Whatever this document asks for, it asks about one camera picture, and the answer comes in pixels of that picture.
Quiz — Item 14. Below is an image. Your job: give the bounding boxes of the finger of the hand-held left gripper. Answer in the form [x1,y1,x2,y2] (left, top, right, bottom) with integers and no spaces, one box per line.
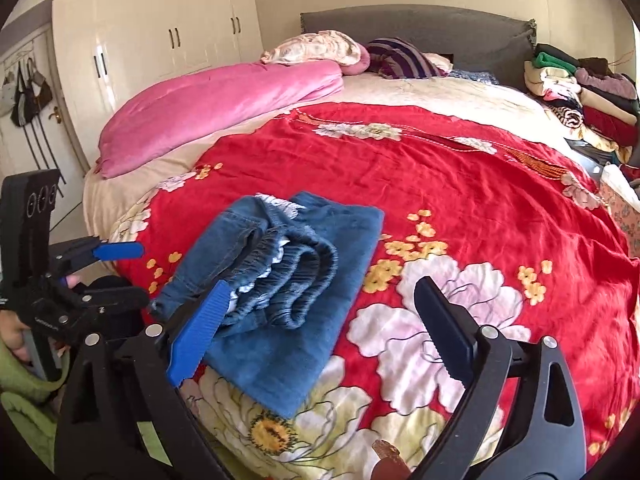
[50,240,146,273]
[65,285,152,318]

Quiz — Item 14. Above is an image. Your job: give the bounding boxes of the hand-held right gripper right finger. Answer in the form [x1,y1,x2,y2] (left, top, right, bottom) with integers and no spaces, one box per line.
[410,275,588,480]

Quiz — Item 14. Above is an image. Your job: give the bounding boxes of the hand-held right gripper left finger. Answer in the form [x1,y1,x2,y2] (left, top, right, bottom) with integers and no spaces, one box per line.
[55,280,231,480]

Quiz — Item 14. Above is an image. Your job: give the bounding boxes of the blue denim pants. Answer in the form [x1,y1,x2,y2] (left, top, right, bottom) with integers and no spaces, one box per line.
[150,191,386,418]

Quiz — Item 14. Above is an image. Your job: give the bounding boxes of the person's left forearm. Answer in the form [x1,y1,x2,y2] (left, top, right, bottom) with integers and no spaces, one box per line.
[0,340,71,471]

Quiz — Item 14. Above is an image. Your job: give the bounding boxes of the person's left hand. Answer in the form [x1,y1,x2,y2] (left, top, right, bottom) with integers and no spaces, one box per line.
[0,310,33,363]

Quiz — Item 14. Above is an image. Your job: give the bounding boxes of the white door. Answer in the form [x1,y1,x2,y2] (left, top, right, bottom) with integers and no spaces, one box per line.
[0,25,88,241]

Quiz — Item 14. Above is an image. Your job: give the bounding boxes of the black handbag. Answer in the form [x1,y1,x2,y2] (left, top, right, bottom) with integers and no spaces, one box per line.
[10,62,38,128]

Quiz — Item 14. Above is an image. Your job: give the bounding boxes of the white handbag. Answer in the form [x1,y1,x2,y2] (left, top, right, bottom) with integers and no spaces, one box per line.
[0,72,18,118]

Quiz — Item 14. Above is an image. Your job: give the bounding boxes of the red floral bedspread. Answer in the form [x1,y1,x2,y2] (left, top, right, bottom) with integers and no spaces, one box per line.
[107,102,640,480]

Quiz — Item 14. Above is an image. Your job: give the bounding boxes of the brown handbag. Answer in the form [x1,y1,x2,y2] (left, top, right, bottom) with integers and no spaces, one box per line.
[27,57,53,108]

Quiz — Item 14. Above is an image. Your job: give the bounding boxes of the pink quilt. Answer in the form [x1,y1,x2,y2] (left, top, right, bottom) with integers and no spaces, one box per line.
[95,60,346,180]

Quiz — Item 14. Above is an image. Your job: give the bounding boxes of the floral storage box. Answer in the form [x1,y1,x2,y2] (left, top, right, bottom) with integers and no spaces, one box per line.
[597,162,640,261]

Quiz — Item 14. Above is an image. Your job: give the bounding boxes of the cream bed sheet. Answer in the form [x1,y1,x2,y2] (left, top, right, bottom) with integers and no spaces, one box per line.
[82,72,576,241]

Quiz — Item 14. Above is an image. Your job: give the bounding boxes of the white wardrobe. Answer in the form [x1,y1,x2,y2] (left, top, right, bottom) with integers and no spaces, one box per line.
[50,0,266,171]

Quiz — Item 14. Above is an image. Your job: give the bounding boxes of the blue patterned cloth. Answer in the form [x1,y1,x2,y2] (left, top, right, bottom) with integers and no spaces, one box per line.
[447,69,501,86]

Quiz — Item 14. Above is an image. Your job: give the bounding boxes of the pile of folded clothes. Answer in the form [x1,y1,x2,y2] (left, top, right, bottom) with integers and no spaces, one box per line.
[522,42,640,171]

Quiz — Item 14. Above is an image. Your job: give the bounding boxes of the purple striped pillow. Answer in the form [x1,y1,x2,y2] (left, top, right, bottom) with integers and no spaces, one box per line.
[365,37,453,81]

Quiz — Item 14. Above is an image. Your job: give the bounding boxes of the cream floral pillow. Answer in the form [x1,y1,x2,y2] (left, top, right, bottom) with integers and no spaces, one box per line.
[260,30,371,68]

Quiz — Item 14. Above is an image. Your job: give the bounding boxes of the grey padded headboard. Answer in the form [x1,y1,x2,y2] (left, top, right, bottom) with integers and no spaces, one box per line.
[300,4,538,93]

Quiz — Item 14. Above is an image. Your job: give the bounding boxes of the black hanging straps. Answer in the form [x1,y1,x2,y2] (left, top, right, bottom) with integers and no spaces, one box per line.
[22,110,66,196]

